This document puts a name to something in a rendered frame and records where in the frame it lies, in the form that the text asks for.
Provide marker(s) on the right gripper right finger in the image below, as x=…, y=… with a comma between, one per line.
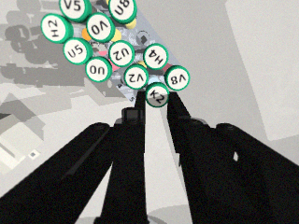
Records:
x=221, y=190

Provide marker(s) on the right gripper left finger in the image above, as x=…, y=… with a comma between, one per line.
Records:
x=58, y=190

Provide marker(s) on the green tube cap with white v2 label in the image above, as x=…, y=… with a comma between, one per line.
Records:
x=136, y=76

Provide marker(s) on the green tube cap labelled h2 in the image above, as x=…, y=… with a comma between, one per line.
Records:
x=57, y=28

